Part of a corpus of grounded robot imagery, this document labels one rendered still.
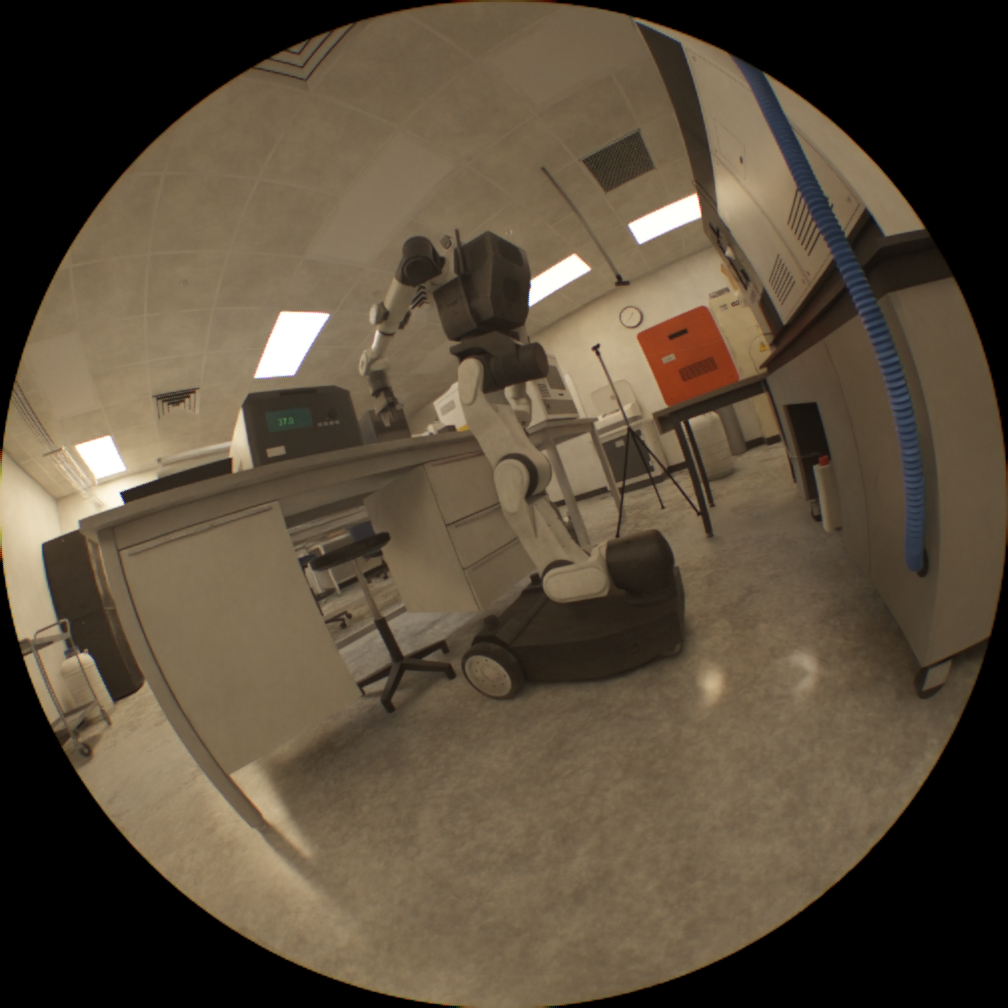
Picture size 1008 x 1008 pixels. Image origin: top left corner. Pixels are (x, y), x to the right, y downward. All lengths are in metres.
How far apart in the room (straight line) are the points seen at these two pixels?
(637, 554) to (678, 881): 0.78
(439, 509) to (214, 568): 0.83
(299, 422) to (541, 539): 0.85
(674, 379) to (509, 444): 1.07
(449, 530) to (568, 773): 0.93
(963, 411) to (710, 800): 0.70
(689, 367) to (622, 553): 1.14
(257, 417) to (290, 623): 0.61
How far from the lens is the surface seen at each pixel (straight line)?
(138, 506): 0.96
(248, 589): 0.97
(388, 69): 2.29
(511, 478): 0.96
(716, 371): 1.81
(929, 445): 0.57
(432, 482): 1.29
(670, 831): 0.68
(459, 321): 1.08
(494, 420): 1.02
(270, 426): 1.13
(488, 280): 1.04
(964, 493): 0.62
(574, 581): 0.98
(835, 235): 0.52
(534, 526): 1.01
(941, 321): 0.60
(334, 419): 1.21
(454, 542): 1.30
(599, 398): 4.95
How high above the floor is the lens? 0.61
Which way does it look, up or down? 3 degrees down
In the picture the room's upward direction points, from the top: 21 degrees counter-clockwise
